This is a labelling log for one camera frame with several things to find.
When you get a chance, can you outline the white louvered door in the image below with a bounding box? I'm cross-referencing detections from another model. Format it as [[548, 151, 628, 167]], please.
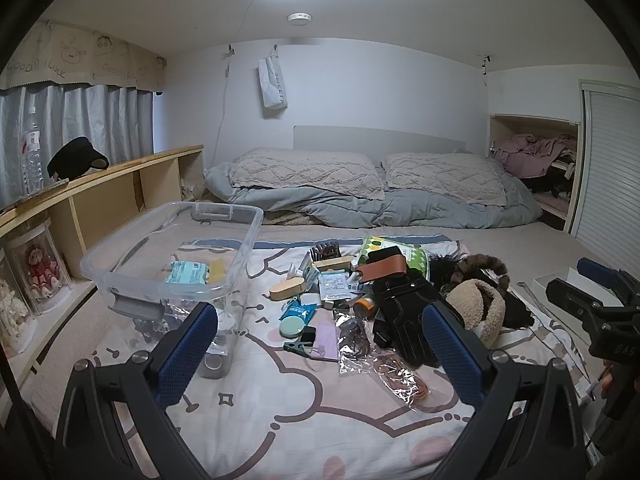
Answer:
[[570, 80, 640, 271]]

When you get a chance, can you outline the brown hair claw clip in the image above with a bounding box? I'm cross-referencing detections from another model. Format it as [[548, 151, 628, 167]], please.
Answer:
[[309, 243, 342, 263]]

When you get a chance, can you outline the white hanging bag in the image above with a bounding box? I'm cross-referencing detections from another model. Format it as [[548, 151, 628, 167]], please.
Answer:
[[257, 55, 289, 111]]

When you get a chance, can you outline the teal wipes packet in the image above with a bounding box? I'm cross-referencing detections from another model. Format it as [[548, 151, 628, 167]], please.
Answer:
[[166, 260, 211, 286]]

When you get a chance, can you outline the wooden shelf unit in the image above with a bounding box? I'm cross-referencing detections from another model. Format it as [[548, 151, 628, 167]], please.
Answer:
[[0, 145, 205, 386]]

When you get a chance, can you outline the quilted beige pillow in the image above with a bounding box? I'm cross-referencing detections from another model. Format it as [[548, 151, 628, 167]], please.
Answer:
[[381, 152, 508, 208], [227, 148, 386, 201]]

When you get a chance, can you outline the white hanging cable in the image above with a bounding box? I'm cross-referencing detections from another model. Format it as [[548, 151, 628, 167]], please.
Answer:
[[212, 45, 236, 161]]

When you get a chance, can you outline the small glass jar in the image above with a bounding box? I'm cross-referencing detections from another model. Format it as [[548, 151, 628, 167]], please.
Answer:
[[197, 310, 238, 378]]

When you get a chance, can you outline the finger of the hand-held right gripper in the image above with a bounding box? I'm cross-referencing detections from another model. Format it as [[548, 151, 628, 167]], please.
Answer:
[[545, 279, 608, 323], [576, 257, 640, 293]]

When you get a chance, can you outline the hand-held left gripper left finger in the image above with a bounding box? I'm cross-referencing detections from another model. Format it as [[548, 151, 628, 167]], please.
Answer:
[[52, 302, 221, 480]]

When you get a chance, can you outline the bear doll in clear case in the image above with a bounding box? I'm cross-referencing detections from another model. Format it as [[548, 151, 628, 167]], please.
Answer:
[[7, 220, 71, 313]]

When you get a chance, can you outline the black feathery accessory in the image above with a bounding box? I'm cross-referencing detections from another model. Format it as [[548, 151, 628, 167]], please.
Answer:
[[427, 255, 463, 291]]

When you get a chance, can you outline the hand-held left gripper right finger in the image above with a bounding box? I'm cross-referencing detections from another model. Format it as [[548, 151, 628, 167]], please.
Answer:
[[421, 301, 587, 480]]

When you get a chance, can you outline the green dotted tissue pack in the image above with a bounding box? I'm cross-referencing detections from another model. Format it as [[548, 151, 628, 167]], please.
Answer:
[[361, 236, 431, 281]]

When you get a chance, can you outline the cream printed valance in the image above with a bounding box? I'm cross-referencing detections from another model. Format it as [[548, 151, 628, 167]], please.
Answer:
[[0, 20, 167, 93]]

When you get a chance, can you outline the grey curtain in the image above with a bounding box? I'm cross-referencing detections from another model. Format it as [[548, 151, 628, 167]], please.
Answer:
[[0, 84, 155, 211]]

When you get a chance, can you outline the clear plastic storage bin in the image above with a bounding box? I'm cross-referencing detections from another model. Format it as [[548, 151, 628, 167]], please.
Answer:
[[80, 201, 264, 378]]

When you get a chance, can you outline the grey headboard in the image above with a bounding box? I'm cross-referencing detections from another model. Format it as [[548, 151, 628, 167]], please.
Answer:
[[292, 126, 466, 156]]

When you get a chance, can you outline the clear bag with orange cord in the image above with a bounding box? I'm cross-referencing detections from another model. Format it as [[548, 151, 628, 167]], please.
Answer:
[[372, 350, 432, 411]]

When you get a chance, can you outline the brown leather strap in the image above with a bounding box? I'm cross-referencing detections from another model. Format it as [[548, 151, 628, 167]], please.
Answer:
[[352, 255, 408, 283]]

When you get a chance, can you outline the grey duvet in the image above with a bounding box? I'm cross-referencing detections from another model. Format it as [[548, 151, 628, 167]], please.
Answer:
[[204, 160, 543, 231]]

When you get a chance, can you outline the white flat box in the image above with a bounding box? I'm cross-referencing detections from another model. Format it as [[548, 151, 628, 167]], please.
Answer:
[[517, 266, 601, 323]]

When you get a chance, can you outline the dark cloth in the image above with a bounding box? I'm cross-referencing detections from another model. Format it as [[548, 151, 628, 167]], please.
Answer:
[[500, 290, 536, 331]]

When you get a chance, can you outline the person's right hand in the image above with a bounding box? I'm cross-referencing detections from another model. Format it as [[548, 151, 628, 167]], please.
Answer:
[[599, 359, 617, 400]]

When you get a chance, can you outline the black stitched glove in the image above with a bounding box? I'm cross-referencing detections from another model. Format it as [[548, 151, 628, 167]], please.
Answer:
[[372, 272, 466, 368]]

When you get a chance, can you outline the purple box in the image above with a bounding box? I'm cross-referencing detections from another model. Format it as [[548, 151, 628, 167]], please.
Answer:
[[310, 323, 346, 363]]

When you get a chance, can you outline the pale doll in clear case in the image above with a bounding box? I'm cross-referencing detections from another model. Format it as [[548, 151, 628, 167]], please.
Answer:
[[0, 250, 38, 356]]

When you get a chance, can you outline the clear water bottle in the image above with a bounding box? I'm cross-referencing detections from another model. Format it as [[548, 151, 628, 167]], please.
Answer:
[[20, 107, 45, 196]]

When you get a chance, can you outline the wooden block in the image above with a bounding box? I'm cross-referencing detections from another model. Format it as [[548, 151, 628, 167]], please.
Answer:
[[269, 280, 306, 302]]

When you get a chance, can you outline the dark clothes pile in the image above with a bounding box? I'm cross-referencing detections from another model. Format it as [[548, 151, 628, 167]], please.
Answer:
[[525, 162, 576, 201]]

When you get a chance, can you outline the white wall cubby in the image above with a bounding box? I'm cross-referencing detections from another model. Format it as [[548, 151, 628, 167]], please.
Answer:
[[487, 114, 583, 233]]

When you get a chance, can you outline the pink clothes pile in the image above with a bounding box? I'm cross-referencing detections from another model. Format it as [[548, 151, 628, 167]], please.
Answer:
[[492, 133, 578, 178]]

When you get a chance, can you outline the beige mattress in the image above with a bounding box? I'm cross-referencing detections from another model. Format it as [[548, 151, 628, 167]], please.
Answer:
[[15, 205, 626, 411]]

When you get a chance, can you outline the white printed packet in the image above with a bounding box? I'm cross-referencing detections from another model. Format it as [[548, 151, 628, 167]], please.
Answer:
[[318, 272, 351, 306]]

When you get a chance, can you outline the long wooden brush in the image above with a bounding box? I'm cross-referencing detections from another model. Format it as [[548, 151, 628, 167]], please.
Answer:
[[310, 256, 357, 272]]

